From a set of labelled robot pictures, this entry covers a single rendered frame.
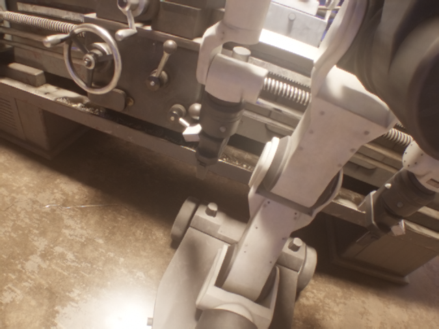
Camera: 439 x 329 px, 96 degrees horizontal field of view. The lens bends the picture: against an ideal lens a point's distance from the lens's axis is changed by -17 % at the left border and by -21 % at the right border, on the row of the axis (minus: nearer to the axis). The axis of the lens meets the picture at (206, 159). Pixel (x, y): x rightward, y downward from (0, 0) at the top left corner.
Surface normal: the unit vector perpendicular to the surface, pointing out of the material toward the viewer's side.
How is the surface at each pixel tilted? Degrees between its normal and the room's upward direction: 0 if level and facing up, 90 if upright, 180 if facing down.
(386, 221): 101
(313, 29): 90
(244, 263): 47
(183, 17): 90
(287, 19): 90
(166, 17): 90
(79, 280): 0
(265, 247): 60
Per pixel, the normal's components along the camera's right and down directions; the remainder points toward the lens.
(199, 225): -0.09, -0.15
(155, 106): -0.27, 0.57
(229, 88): -0.38, 0.68
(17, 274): 0.22, -0.75
